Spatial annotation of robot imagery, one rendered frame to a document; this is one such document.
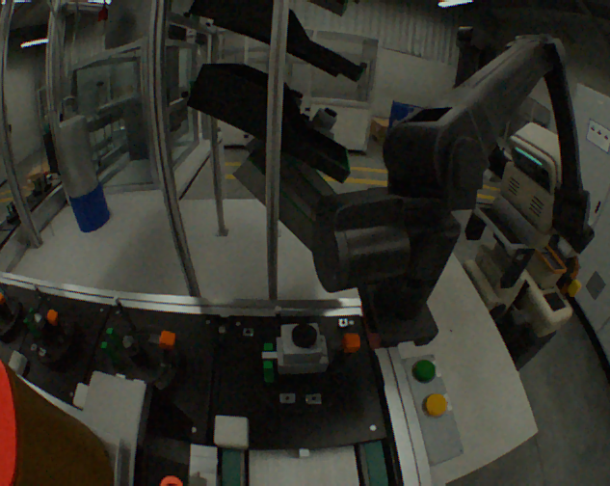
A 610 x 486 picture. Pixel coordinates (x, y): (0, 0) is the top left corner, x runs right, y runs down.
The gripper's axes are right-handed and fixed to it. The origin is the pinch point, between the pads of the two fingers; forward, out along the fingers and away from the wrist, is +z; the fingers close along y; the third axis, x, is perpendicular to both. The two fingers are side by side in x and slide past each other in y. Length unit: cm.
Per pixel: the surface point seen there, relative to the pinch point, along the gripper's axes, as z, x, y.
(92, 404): -17.7, -22.5, 14.9
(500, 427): 20.4, 33.7, 17.5
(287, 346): -2.3, -11.7, 0.9
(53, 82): -44, -116, -77
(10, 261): 17, -127, -30
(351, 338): -1.4, -3.8, -0.3
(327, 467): 14.7, -6.2, 14.6
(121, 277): 20, -59, -31
